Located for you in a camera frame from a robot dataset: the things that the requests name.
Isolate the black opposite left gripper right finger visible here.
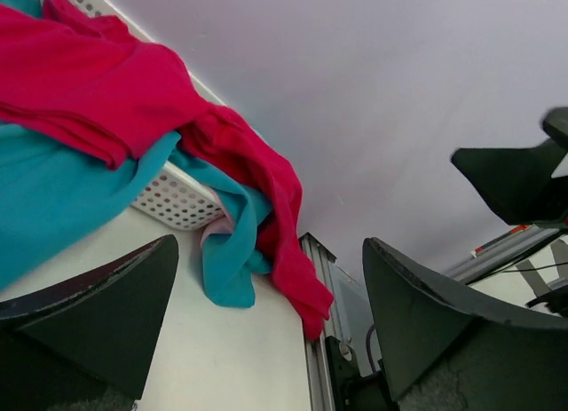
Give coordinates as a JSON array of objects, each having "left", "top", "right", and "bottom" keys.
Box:
[{"left": 451, "top": 107, "right": 567, "bottom": 227}]

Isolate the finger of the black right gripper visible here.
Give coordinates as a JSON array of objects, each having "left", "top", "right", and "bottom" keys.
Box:
[{"left": 362, "top": 238, "right": 567, "bottom": 401}]

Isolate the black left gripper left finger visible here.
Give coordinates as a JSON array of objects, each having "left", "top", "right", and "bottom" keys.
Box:
[{"left": 1, "top": 234, "right": 179, "bottom": 400}]

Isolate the red t shirt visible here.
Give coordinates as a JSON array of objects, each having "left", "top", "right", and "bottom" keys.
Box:
[{"left": 1, "top": 0, "right": 333, "bottom": 339}]

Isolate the blue t shirt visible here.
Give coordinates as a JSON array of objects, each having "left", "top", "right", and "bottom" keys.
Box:
[{"left": 0, "top": 0, "right": 272, "bottom": 312}]

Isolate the pink t shirt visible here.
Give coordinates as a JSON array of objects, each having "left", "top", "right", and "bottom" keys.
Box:
[{"left": 200, "top": 189, "right": 234, "bottom": 248}]

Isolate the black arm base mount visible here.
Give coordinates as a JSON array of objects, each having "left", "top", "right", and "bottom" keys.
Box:
[{"left": 325, "top": 336, "right": 399, "bottom": 411}]

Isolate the aluminium frame rail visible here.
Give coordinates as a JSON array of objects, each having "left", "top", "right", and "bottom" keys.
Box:
[{"left": 298, "top": 232, "right": 343, "bottom": 411}]

